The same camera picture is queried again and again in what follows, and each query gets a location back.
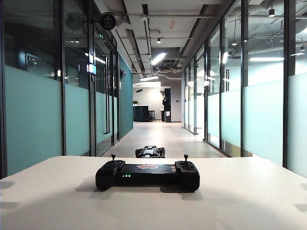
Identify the dark bar stool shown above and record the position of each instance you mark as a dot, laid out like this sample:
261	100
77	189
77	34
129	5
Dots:
151	115

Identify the black remote control with joysticks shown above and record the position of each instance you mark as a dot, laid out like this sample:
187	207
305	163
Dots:
153	176

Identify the long ceiling light strip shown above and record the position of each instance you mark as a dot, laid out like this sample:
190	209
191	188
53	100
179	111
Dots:
158	58

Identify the black pendant lamp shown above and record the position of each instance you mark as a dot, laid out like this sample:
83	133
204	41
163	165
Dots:
271	12

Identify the round black hanging sign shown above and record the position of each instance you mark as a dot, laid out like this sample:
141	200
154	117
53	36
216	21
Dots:
107	21

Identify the small wall screen panel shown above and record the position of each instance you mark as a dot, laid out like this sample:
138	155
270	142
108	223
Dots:
91	68

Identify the dark counter cabinet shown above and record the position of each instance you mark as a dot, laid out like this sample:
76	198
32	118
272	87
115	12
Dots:
140	113

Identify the dark wall-mounted ornament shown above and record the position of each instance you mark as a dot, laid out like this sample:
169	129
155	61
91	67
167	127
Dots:
123	73

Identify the black quadruped robot dog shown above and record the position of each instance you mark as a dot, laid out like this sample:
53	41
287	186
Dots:
150	152

